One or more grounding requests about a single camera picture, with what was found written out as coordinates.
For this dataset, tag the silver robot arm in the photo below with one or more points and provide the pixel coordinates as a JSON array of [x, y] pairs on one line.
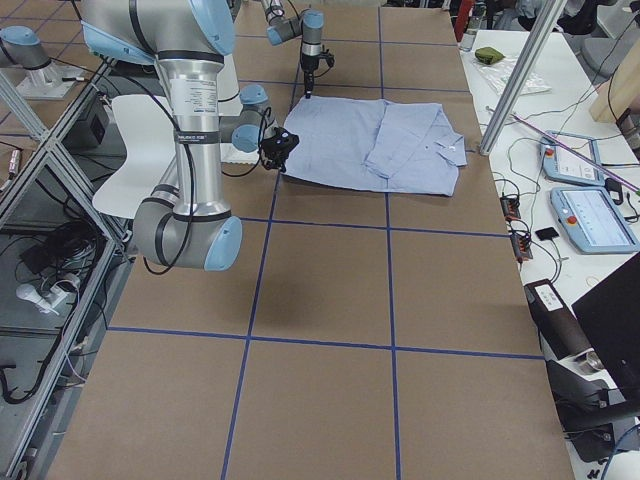
[[307, 25], [186, 222]]

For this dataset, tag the white plastic chair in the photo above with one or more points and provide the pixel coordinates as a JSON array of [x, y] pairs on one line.
[[147, 134]]

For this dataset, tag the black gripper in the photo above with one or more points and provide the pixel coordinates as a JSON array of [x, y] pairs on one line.
[[270, 161], [308, 65]]

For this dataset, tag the lower blue teach pendant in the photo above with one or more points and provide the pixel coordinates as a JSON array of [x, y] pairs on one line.
[[592, 221]]

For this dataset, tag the upper blue teach pendant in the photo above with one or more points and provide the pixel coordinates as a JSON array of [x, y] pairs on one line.
[[561, 166]]

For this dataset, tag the black monitor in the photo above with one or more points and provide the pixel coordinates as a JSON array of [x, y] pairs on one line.
[[608, 314]]

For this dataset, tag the aluminium frame post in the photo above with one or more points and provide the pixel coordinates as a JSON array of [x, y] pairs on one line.
[[527, 59]]

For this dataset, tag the plastic water bottle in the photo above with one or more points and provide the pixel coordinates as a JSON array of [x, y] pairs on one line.
[[474, 24]]

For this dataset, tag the blue teach pendant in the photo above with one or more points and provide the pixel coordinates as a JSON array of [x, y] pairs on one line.
[[561, 166], [592, 221]]

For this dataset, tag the green cloth pouch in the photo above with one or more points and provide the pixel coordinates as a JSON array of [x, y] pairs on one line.
[[488, 55]]

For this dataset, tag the light blue striped shirt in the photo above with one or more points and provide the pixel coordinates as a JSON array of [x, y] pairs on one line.
[[375, 145]]

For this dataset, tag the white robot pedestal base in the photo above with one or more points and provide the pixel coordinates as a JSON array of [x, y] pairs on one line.
[[235, 110]]

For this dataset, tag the reacher grabber stick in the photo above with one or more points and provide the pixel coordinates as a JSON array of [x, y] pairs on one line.
[[554, 140]]

